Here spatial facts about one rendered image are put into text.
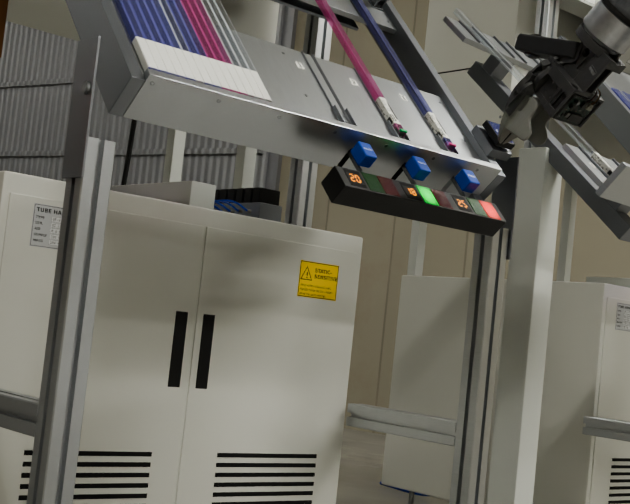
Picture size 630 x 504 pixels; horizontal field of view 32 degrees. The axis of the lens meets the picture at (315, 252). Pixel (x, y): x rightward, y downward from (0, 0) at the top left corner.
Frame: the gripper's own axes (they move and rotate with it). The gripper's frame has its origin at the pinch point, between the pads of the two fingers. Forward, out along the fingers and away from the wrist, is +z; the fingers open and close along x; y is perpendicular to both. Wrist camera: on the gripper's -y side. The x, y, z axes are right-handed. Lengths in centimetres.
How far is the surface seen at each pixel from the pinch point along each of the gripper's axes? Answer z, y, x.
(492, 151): 7.3, -6.0, 8.7
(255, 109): 8.6, -1.8, -40.8
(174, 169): 73, -69, 8
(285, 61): 9.6, -17.9, -27.6
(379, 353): 227, -161, 247
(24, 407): 43, 22, -64
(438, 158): 8.5, -1.8, -5.6
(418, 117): 9.6, -13.5, -1.9
